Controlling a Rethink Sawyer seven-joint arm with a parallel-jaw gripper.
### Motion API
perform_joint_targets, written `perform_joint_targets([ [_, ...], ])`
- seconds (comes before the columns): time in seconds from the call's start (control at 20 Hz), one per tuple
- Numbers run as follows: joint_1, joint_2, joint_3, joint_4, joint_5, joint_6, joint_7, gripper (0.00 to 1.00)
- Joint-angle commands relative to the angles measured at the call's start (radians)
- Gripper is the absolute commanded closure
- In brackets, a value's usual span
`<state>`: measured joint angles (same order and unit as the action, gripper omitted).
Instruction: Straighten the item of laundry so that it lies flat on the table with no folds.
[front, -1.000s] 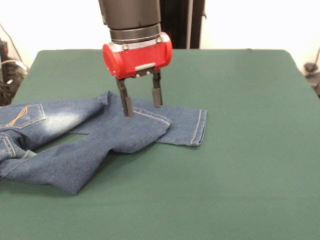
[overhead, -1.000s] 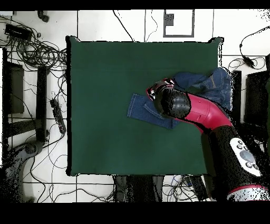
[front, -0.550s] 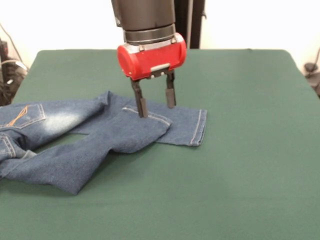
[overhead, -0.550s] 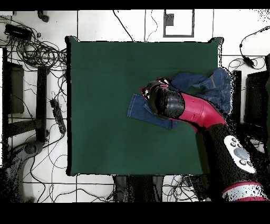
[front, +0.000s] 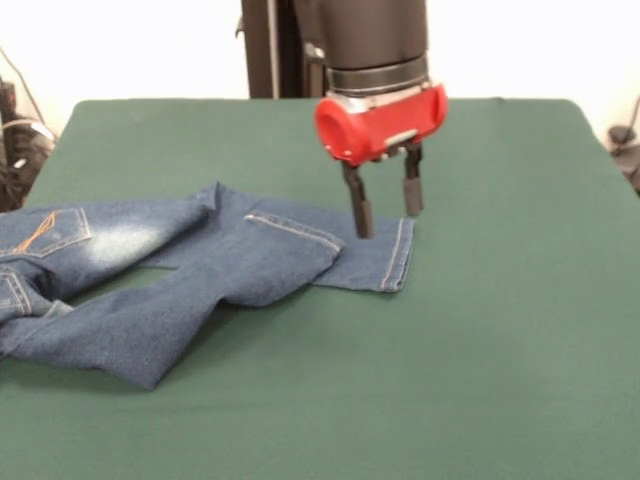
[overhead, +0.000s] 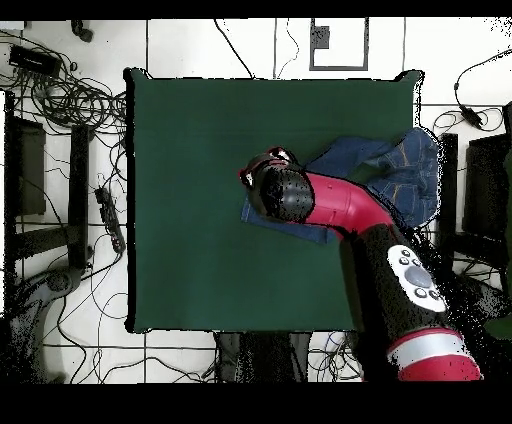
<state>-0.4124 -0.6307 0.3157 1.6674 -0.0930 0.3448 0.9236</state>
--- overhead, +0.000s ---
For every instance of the dark grey stand foot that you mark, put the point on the dark grey stand foot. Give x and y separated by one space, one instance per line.
58 282
486 298

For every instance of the blue denim jeans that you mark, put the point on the blue denim jeans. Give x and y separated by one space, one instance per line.
412 180

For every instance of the small black curved object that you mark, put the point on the small black curved object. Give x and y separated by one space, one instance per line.
84 35

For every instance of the black stand bar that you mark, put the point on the black stand bar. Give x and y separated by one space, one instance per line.
448 160
78 192

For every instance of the black power adapter box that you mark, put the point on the black power adapter box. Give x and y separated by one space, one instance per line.
34 60

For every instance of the grey square frame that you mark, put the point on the grey square frame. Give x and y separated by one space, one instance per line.
339 68

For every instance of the dark green table cloth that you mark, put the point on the dark green table cloth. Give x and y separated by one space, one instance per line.
180 140

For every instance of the small dark grey square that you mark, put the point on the small dark grey square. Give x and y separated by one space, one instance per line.
320 38

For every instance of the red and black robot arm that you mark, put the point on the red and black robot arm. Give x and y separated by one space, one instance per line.
348 204

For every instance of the dark green fabric piece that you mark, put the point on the dark green fabric piece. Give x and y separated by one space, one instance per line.
500 328

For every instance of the black power strip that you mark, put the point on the black power strip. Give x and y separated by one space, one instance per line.
110 218

